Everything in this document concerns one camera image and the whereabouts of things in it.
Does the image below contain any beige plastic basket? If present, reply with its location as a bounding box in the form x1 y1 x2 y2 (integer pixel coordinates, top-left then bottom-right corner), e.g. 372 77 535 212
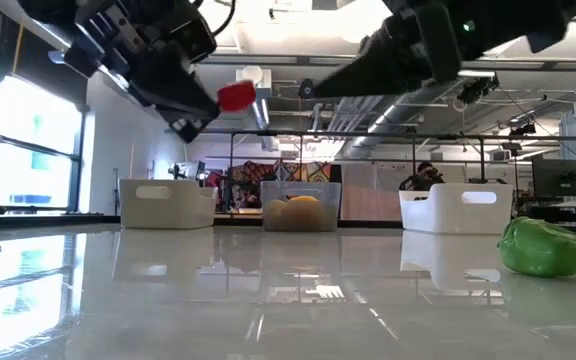
119 178 219 231

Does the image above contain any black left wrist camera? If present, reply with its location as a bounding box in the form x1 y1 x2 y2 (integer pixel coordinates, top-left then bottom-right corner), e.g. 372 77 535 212
165 4 219 64

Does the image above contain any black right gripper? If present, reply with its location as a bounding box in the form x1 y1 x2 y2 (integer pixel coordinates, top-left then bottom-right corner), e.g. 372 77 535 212
313 3 463 99

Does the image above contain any white plastic basket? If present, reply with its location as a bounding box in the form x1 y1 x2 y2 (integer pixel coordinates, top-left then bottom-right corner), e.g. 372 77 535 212
398 183 515 235

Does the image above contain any white round column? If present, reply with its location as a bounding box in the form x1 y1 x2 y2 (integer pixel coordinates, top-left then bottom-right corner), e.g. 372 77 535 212
153 137 195 181

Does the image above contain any black aluminium table frame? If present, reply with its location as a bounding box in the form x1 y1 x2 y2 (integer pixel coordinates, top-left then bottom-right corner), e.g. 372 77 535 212
0 212 576 240

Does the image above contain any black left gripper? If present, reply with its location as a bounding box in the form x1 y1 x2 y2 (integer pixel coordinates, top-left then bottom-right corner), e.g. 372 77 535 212
65 4 222 145

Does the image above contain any black background equipment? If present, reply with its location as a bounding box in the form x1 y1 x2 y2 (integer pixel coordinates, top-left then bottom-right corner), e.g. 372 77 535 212
167 159 208 182

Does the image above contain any white ceiling pipe bundle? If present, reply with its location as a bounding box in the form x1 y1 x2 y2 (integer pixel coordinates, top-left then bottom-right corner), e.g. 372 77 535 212
325 94 394 134

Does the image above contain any grey overhead frame bar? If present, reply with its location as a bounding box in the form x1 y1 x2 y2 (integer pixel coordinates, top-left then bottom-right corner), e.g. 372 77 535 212
200 52 576 72

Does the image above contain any white ceiling dome device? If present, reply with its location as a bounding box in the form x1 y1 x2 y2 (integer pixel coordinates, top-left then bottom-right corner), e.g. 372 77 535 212
235 64 273 100

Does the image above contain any small red bell pepper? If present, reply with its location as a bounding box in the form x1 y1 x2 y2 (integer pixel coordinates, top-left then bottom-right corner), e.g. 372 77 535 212
217 80 258 113

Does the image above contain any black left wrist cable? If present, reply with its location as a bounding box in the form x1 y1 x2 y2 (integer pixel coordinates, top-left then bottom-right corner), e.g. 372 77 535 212
190 0 238 37

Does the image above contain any yellow hanging cord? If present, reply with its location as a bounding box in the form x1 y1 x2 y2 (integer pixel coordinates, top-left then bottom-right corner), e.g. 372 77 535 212
11 24 24 76

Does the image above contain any pale partition panel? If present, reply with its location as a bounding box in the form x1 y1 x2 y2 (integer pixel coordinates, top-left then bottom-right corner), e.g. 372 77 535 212
340 162 404 222

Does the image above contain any large dark-framed window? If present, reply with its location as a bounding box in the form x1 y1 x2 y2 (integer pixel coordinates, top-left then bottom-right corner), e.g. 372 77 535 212
0 74 89 214

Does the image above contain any grey translucent plastic basket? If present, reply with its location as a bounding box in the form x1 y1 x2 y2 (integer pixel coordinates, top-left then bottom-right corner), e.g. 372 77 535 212
260 180 342 233

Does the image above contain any black ceiling spotlight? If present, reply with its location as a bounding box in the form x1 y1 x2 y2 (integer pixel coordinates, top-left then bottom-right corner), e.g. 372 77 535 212
509 121 538 137

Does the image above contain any black ceiling camera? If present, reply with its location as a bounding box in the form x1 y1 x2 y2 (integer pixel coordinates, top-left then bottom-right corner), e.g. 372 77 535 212
297 78 318 100

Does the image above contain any silver ceiling duct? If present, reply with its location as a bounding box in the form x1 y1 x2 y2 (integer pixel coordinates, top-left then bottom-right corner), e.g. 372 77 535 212
340 74 469 160

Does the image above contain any orange-yellow lemon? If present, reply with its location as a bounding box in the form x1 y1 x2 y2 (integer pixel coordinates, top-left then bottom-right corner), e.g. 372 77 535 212
287 194 327 232

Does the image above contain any black metal rack frame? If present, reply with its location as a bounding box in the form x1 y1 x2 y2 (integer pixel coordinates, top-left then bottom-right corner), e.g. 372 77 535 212
187 127 576 214

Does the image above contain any dark background desk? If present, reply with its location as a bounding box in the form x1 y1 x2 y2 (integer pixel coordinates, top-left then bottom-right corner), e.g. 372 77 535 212
527 197 576 227

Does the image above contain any small green bell pepper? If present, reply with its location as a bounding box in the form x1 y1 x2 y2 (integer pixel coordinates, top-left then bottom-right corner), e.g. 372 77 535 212
497 215 576 279

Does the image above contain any colourful wall tapestry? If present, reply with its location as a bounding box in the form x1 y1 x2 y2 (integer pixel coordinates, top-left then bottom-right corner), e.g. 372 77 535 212
207 159 343 211

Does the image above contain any black background monitor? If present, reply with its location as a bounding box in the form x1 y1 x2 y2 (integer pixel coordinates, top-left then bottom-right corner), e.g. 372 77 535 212
531 158 576 199

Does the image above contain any person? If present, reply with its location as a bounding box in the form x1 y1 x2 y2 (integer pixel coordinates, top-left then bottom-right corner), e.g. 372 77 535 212
398 160 447 192

